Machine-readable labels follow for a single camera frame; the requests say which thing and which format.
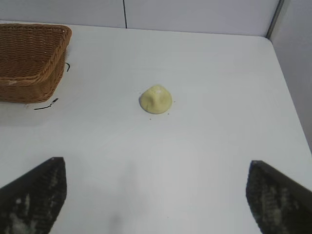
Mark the grey metal frame post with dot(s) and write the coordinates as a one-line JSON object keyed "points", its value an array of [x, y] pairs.
{"points": [[274, 19]]}

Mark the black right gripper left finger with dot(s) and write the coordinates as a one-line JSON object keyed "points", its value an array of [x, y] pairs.
{"points": [[31, 204]]}

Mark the brown woven wicker basket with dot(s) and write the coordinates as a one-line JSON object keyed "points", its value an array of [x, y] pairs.
{"points": [[22, 58]]}

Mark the pale yellow egg yolk pastry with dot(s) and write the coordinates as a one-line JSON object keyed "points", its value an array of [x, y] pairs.
{"points": [[156, 100]]}

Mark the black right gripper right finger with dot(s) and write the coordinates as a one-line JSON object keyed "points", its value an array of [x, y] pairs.
{"points": [[280, 207]]}

